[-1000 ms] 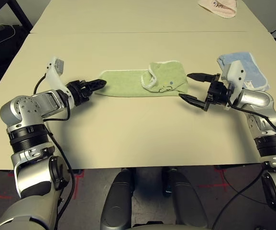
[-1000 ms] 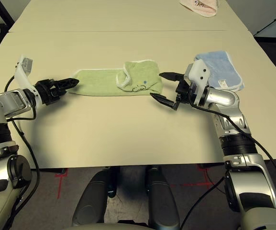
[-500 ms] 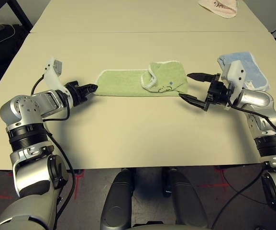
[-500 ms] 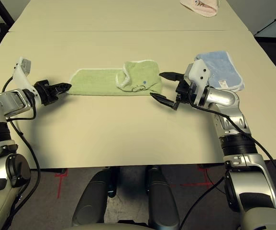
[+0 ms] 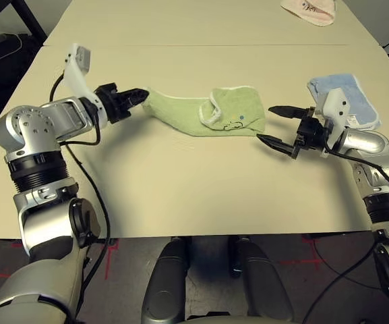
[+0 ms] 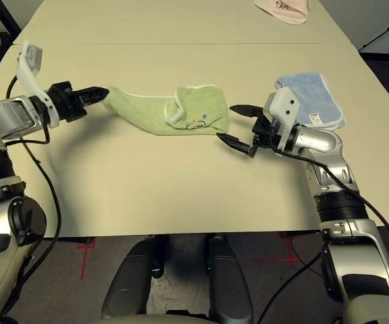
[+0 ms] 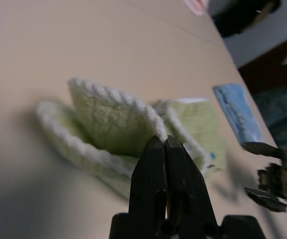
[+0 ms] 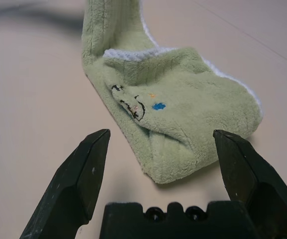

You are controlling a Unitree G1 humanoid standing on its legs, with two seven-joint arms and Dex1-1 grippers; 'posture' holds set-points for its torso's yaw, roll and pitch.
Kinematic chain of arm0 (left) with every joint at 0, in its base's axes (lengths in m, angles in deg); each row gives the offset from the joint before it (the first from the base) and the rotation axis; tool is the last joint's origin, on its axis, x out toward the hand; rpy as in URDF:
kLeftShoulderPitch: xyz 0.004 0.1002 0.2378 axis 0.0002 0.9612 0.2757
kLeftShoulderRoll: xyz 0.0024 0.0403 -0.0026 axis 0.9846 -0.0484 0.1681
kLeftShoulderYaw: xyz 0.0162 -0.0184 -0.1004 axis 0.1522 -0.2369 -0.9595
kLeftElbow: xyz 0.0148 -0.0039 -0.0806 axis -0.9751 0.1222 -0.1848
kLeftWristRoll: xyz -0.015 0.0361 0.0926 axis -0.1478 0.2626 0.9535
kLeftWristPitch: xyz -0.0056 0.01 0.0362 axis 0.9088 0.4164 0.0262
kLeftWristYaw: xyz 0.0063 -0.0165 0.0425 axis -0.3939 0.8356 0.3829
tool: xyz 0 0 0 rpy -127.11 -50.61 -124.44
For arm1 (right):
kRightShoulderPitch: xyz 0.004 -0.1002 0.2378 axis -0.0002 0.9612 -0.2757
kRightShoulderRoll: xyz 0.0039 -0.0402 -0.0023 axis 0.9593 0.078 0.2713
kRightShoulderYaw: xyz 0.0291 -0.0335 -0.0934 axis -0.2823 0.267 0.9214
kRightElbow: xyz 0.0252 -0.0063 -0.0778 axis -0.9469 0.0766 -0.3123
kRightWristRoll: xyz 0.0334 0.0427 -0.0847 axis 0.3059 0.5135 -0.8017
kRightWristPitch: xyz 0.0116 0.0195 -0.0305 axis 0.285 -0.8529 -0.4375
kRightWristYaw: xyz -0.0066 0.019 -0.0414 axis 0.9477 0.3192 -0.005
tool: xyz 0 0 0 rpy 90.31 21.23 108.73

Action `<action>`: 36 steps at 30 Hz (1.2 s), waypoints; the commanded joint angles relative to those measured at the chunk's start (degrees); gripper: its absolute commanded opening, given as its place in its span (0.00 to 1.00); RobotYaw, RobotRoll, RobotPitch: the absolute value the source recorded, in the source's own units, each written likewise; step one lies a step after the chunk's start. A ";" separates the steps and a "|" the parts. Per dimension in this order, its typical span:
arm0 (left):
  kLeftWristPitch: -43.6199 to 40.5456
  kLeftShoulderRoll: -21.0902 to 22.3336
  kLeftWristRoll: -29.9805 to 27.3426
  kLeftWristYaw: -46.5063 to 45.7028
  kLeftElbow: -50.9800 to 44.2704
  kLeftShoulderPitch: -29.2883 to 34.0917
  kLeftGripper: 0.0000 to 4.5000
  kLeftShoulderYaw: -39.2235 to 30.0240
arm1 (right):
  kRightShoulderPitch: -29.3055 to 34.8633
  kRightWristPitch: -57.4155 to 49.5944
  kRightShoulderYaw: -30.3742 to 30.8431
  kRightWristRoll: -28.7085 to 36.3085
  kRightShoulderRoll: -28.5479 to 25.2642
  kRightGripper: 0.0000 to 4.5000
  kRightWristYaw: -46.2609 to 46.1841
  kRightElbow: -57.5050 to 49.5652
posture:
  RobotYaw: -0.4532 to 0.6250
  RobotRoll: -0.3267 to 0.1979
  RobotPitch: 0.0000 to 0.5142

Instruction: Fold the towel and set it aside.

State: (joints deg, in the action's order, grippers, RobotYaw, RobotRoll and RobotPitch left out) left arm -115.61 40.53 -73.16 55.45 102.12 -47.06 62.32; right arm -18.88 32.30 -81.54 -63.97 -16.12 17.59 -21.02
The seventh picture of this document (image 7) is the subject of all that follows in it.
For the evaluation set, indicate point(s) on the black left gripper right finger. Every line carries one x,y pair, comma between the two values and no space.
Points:
185,184

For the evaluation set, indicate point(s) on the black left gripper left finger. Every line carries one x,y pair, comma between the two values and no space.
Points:
148,179

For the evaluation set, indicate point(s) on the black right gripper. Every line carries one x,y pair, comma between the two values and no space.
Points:
282,179

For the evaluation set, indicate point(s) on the green towel with swan print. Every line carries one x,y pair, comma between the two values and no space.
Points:
108,119

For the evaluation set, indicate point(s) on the folded blue towel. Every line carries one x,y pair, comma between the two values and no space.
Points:
237,112

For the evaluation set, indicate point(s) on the pink towel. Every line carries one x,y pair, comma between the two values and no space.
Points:
198,6

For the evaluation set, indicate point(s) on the seated person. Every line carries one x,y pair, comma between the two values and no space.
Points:
280,114

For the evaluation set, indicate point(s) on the black cabinet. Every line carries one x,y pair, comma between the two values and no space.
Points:
242,17

